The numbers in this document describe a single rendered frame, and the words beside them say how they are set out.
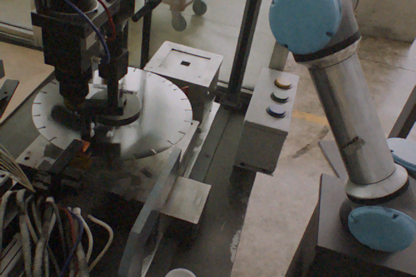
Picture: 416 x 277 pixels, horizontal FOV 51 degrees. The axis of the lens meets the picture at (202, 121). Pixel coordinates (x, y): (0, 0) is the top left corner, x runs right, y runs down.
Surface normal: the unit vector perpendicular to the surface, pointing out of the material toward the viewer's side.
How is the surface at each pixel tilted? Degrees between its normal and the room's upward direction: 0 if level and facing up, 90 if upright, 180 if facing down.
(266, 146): 90
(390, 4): 90
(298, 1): 85
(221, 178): 0
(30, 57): 0
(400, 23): 90
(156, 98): 0
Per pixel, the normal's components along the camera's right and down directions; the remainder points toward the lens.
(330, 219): 0.15, -0.78
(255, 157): -0.26, 0.56
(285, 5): -0.54, 0.36
